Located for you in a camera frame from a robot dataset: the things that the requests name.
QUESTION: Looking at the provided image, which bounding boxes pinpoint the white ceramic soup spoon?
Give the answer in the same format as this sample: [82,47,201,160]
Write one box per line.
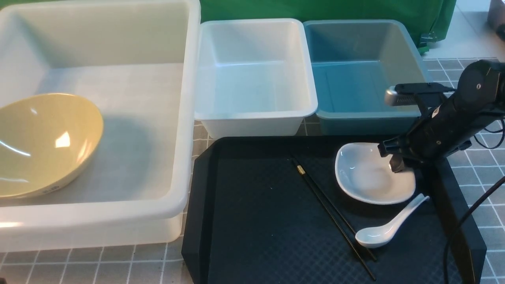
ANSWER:
[355,194,430,249]

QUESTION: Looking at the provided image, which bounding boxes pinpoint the small white plastic bin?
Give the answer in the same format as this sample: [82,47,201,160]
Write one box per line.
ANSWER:
[195,19,318,140]

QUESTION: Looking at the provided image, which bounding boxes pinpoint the green backdrop cloth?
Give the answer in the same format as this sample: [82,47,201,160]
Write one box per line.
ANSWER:
[200,0,456,54]

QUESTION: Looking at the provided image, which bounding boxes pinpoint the large white plastic tub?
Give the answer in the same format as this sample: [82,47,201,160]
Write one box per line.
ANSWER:
[1,0,200,253]

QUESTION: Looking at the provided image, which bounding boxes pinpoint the blue plastic bin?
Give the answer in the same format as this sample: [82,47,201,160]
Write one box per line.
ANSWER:
[303,19,433,135]

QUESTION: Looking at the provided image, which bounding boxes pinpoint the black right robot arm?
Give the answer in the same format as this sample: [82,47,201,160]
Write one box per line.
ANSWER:
[378,60,504,173]

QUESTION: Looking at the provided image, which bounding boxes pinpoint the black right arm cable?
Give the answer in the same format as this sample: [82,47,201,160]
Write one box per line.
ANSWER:
[443,118,505,284]

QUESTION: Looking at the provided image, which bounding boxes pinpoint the white square dish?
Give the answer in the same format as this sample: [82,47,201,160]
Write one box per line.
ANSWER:
[334,142,415,205]

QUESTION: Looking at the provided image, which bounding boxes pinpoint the black serving tray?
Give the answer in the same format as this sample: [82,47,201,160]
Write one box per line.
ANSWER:
[181,135,468,284]

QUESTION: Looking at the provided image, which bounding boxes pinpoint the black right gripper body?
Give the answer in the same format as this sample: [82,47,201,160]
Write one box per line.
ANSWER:
[378,90,480,163]

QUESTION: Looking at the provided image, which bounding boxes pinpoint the black chopstick with gold band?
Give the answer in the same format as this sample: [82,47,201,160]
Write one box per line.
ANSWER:
[290,153,378,262]

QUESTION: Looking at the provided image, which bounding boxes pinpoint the yellow noodle bowl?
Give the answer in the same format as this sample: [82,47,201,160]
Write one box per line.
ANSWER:
[0,93,104,199]

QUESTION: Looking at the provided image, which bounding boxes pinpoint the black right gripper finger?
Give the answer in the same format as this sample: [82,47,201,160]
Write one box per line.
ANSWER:
[390,155,411,173]

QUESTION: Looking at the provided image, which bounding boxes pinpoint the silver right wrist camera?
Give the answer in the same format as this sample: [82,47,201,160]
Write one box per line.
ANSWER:
[384,82,456,108]

